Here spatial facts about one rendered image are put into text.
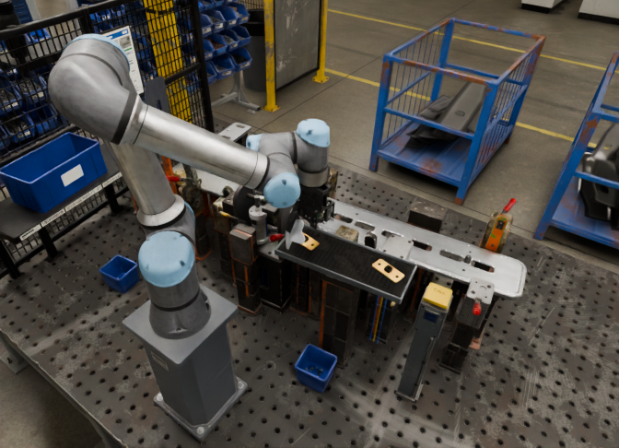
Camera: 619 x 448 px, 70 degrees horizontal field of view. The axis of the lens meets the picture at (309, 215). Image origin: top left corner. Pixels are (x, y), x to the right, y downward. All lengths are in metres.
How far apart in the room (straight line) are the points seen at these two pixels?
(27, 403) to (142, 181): 1.73
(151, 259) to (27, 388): 1.70
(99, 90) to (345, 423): 1.11
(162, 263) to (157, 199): 0.15
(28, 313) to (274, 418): 0.99
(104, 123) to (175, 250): 0.34
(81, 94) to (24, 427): 1.93
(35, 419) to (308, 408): 1.44
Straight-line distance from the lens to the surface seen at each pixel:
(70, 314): 1.85
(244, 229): 1.43
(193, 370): 1.20
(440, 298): 1.17
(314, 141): 1.01
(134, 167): 1.02
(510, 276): 1.54
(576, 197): 3.67
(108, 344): 1.73
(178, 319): 1.11
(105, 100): 0.82
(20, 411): 2.58
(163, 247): 1.04
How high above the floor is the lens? 2.01
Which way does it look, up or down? 40 degrees down
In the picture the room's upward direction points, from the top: 2 degrees clockwise
